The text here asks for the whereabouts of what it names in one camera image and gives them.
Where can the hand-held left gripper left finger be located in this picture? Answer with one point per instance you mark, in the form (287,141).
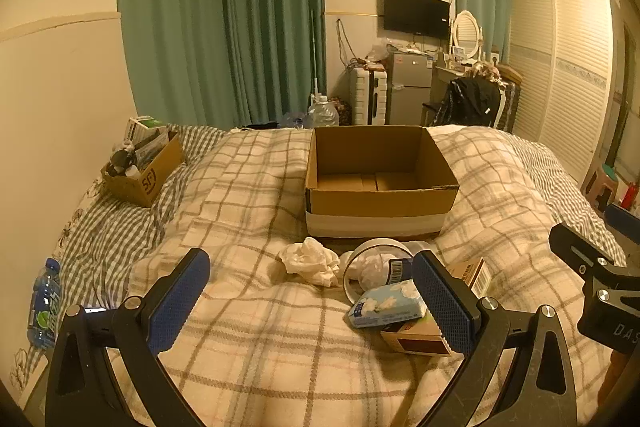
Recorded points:
(180,302)

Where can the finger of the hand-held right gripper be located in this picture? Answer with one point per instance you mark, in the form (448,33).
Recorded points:
(625,218)
(582,247)

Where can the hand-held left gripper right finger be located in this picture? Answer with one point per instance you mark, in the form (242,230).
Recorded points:
(445,307)

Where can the blue tissue packet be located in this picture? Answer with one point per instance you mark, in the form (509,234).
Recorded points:
(387,304)

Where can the large cardboard box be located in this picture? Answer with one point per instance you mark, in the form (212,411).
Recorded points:
(380,207)

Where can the red bottle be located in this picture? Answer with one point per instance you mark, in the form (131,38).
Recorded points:
(629,197)

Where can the plastic stool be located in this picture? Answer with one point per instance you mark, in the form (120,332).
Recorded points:
(600,189)

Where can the small barcode carton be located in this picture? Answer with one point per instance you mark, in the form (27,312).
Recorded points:
(472,274)

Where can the small brown carton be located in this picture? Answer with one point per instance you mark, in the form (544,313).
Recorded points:
(415,339)

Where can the crumpled tissue in bowl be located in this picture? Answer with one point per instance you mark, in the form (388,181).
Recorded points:
(372,274)

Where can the beige plaid blanket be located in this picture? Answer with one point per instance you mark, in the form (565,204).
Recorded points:
(260,337)

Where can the white paper bowl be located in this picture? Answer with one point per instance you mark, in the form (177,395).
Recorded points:
(367,257)

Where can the grey gingham bed sheet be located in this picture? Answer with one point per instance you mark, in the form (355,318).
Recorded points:
(105,227)

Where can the small printed cardboard box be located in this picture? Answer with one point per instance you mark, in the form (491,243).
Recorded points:
(150,177)

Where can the blue-capped plastic water bottle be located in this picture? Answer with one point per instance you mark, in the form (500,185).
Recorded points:
(45,307)

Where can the crumpled white tissue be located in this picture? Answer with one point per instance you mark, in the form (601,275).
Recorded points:
(310,264)

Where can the grey plush toy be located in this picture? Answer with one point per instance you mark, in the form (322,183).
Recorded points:
(122,159)

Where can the white louvred wardrobe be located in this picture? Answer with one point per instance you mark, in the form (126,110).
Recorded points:
(555,72)

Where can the brown suitcase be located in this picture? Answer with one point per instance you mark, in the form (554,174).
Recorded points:
(510,99)

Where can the green and white packet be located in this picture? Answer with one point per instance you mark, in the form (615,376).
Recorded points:
(145,127)

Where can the black backpack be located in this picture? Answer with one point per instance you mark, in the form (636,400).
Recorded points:
(472,102)

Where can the grey small fridge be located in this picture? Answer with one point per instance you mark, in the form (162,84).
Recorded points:
(410,89)

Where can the white suitcase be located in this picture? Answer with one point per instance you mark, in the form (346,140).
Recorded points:
(367,97)

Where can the large clear water jug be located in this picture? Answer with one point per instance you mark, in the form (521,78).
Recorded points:
(322,114)

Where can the white oval mirror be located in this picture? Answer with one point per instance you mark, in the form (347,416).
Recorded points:
(467,32)

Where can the wide green curtain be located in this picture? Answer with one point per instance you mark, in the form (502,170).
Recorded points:
(210,17)

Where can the black wall television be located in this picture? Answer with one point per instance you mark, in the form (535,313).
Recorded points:
(416,13)

